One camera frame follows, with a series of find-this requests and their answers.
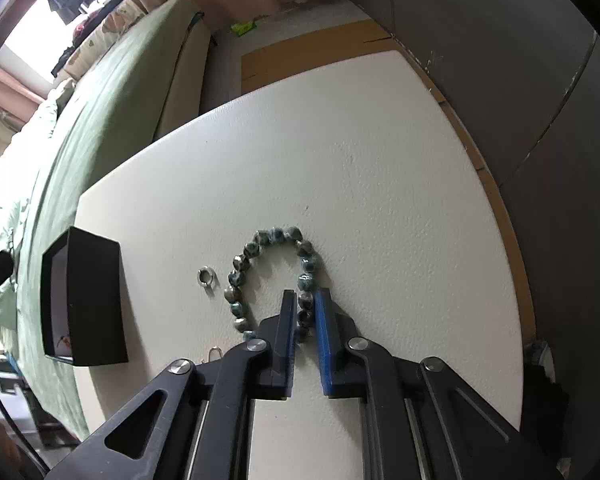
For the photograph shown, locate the floral pillow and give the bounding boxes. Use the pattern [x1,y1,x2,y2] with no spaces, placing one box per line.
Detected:
[62,0,142,82]

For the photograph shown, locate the green bed blanket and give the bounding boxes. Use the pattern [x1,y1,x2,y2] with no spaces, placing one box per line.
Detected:
[11,0,197,442]

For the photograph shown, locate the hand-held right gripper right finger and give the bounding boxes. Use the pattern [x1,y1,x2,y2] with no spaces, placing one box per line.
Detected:
[315,287,563,480]

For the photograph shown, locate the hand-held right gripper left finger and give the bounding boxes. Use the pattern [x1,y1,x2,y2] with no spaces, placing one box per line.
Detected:
[55,289,298,480]

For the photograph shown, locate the flat brown cardboard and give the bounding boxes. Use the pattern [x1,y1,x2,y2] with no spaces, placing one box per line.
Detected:
[240,19,539,347]

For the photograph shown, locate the black cable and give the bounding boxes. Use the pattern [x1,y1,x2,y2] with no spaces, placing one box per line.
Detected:
[0,349,51,480]

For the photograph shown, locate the black square gift box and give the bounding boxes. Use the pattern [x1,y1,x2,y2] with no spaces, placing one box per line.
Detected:
[40,226,130,367]

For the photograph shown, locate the blue-green bead bracelet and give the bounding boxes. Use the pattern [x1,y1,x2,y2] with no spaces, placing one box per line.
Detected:
[225,226,324,344]

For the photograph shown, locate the grey wardrobe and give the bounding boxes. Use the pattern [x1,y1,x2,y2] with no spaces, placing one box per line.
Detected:
[334,0,600,480]

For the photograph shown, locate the clothes on windowsill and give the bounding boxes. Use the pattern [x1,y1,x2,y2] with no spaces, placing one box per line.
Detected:
[50,7,112,79]

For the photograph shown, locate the pale green quilt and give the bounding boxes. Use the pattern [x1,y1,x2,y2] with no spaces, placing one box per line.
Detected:
[0,100,62,343]

